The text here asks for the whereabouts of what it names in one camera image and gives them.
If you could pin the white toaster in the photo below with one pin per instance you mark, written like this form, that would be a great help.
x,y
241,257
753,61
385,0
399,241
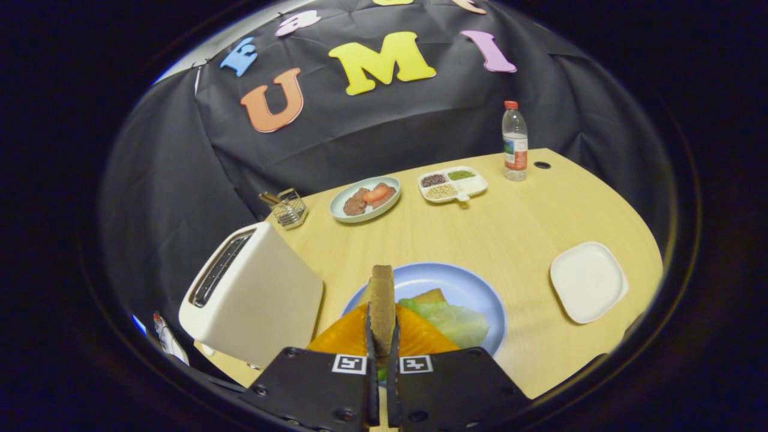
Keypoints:
x,y
264,300

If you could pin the white divided tray of grains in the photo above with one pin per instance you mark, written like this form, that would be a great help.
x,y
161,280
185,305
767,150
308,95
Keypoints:
x,y
471,186

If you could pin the white square plate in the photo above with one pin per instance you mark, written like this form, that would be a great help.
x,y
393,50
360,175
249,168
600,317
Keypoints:
x,y
588,282

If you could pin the clear bottle with red cap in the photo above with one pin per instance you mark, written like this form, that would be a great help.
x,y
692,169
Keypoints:
x,y
515,150

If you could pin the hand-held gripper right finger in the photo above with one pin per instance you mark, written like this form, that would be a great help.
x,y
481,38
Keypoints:
x,y
393,390

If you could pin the square brown bread slice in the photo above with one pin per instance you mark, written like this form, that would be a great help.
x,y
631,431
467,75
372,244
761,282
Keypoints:
x,y
431,296

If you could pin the blue round plate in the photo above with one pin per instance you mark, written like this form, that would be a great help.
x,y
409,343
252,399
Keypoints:
x,y
444,276

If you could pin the green lettuce leaf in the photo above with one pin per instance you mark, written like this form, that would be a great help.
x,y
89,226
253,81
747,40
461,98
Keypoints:
x,y
456,321

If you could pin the red tomato slice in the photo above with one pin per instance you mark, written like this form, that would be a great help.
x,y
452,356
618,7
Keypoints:
x,y
376,194

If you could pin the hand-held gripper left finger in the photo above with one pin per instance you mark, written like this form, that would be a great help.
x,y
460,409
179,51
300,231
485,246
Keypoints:
x,y
372,390

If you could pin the brown meat piece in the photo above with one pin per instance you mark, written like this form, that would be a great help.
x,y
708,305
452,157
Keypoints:
x,y
355,204
389,197

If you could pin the pale green round plate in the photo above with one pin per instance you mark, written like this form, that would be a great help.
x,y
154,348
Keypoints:
x,y
339,210

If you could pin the round-topped brown toast slice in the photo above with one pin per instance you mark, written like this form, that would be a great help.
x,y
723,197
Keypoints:
x,y
382,306

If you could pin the white and red object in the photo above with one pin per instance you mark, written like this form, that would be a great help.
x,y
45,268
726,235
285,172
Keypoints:
x,y
165,339

